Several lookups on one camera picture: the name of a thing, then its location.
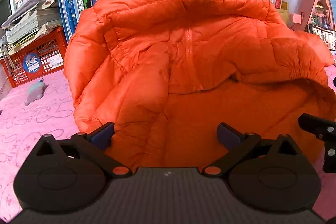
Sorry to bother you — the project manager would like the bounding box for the orange puffer jacket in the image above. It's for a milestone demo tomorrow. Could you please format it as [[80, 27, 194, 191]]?
[[64, 0, 335, 169]]

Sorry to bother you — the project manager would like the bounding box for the stack of papers and magazines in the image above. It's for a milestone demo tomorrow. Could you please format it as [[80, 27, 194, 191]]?
[[1, 0, 62, 56]]

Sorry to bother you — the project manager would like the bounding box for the pink patterned blanket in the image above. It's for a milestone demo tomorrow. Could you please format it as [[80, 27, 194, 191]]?
[[1, 71, 78, 222]]

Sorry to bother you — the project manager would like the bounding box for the grey small plush toy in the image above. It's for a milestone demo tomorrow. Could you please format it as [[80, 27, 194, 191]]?
[[25, 79, 48, 106]]

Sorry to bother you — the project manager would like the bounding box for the red plastic crate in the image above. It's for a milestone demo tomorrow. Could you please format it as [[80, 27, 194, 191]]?
[[1, 27, 67, 88]]

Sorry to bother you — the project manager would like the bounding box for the pink toy house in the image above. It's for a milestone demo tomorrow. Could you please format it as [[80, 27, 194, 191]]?
[[290, 0, 335, 31]]

